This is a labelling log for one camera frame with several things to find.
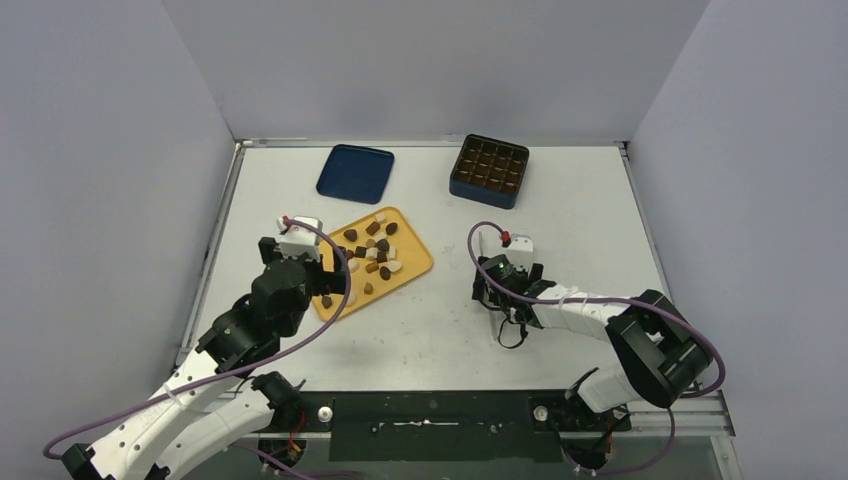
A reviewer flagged yellow plastic tray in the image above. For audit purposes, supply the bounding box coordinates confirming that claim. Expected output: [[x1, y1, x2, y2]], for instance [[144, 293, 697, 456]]
[[329, 207, 434, 317]]

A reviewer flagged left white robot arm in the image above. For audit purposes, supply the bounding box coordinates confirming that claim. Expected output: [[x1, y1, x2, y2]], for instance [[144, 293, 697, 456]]
[[59, 224, 352, 479]]

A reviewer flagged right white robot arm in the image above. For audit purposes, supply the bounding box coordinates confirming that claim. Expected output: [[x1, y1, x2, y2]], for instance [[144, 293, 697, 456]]
[[472, 245, 715, 428]]

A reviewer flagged brown rectangular chocolate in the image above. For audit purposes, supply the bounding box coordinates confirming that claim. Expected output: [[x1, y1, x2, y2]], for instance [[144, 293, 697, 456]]
[[365, 221, 381, 236]]

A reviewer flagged dark blue chocolate box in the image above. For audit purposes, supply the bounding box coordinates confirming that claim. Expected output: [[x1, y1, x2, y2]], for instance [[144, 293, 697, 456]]
[[449, 134, 530, 210]]

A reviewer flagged dark blue box lid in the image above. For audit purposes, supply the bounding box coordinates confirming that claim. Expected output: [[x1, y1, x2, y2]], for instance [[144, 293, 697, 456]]
[[316, 144, 395, 205]]

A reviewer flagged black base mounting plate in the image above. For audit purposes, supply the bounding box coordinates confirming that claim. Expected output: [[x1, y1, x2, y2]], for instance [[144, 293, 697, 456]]
[[233, 390, 637, 464]]

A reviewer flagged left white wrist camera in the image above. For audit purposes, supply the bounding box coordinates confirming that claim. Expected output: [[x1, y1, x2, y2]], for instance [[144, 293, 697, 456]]
[[275, 216, 321, 261]]

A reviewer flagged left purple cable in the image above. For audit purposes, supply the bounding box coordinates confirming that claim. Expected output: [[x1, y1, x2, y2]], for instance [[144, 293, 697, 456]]
[[42, 218, 352, 461]]

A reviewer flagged purple cable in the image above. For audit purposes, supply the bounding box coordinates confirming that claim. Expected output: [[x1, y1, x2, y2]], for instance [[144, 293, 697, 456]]
[[42, 218, 352, 461], [466, 221, 727, 476]]

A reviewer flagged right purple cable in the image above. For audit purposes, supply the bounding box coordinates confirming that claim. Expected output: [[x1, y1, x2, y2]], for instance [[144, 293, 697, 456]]
[[466, 221, 727, 476]]

